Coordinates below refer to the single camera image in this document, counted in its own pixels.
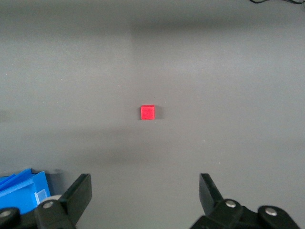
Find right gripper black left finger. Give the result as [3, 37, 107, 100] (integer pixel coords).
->
[34, 173, 92, 229]

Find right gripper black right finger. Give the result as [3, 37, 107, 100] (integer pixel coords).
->
[190, 173, 259, 229]

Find small red cube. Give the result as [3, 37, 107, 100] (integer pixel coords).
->
[139, 104, 156, 121]

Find blue plastic storage bin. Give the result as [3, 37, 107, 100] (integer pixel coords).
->
[0, 167, 51, 213]

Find loose thin black cable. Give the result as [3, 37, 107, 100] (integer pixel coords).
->
[249, 0, 305, 5]

